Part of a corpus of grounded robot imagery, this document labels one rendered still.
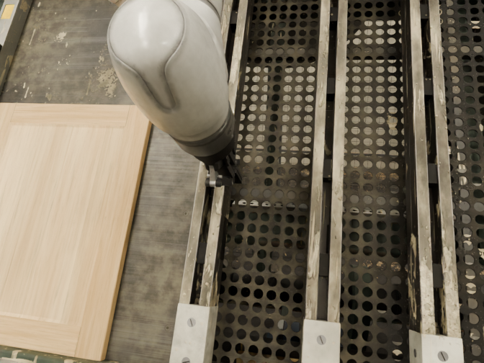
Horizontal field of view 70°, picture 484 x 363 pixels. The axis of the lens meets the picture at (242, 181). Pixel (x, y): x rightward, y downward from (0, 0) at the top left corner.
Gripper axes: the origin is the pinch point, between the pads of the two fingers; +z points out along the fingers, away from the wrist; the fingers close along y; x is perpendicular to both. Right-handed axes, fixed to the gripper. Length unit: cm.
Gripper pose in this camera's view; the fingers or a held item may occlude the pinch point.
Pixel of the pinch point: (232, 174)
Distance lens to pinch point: 69.0
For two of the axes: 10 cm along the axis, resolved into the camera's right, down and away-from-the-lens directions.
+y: 1.1, -9.5, 2.8
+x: -9.8, -0.6, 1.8
